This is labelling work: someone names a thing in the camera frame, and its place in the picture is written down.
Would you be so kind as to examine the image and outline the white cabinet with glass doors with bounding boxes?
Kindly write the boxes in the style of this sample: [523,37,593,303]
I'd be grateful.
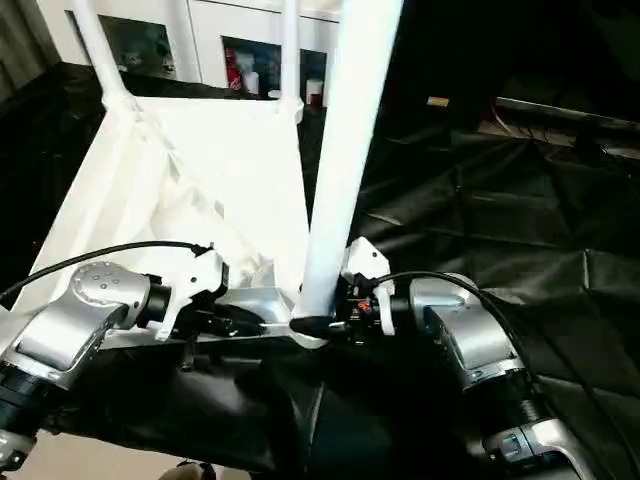
[35,0,347,109]

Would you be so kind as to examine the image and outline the white plastic table leg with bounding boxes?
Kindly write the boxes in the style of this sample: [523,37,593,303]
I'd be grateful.
[70,0,139,113]
[280,0,306,123]
[290,0,405,347]

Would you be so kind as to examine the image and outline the black plastic mat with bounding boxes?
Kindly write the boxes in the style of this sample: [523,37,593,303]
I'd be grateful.
[0,62,640,480]

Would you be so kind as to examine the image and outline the white plastic table top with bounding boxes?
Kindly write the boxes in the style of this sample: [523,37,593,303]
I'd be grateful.
[0,92,333,353]

